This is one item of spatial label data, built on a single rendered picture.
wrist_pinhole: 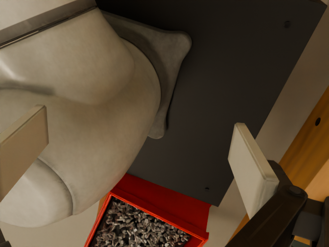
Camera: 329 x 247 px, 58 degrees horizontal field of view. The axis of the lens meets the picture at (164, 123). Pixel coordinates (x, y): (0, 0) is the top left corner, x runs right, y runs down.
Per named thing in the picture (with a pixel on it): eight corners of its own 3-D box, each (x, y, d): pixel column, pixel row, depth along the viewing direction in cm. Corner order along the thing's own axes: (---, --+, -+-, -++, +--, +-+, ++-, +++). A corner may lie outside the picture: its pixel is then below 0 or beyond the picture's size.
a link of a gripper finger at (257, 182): (265, 179, 14) (280, 180, 14) (234, 121, 20) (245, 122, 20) (251, 228, 15) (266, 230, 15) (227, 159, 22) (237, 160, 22)
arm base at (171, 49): (64, 121, 54) (47, 138, 50) (72, -5, 42) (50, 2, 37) (158, 154, 53) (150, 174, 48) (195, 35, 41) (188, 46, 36)
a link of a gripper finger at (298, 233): (289, 216, 13) (357, 222, 13) (257, 158, 17) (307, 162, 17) (280, 243, 13) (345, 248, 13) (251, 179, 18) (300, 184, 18)
